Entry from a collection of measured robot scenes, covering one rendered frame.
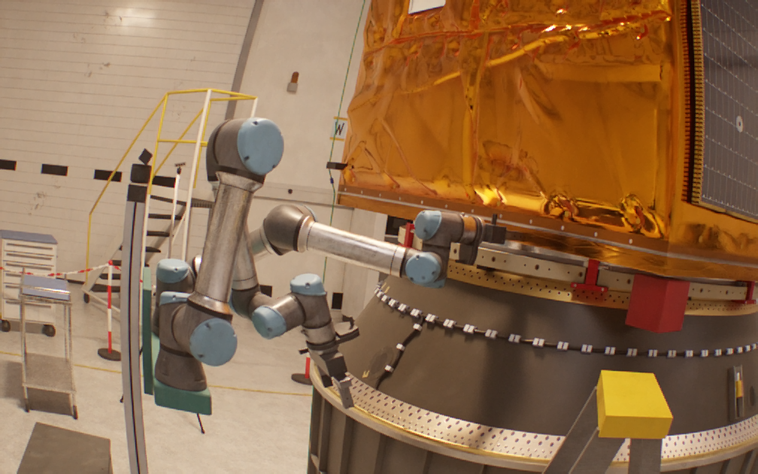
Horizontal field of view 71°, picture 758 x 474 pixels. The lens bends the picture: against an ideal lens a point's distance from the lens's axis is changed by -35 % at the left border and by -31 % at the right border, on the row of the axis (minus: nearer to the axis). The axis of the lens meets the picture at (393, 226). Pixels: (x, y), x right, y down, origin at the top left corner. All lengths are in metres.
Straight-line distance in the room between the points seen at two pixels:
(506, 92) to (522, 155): 0.23
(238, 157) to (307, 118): 8.71
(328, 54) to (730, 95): 8.87
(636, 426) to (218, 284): 0.92
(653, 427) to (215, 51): 8.96
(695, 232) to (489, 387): 0.79
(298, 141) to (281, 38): 1.61
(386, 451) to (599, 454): 1.11
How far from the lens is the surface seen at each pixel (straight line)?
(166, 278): 2.10
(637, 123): 1.76
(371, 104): 3.00
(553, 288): 2.11
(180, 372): 1.63
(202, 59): 9.63
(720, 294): 2.24
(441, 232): 1.97
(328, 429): 2.54
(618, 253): 1.83
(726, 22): 1.99
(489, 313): 2.16
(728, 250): 2.00
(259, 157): 1.48
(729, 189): 1.89
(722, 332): 2.29
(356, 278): 10.05
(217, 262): 1.49
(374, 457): 2.26
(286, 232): 1.93
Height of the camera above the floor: 1.84
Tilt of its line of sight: 3 degrees down
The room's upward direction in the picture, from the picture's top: 8 degrees clockwise
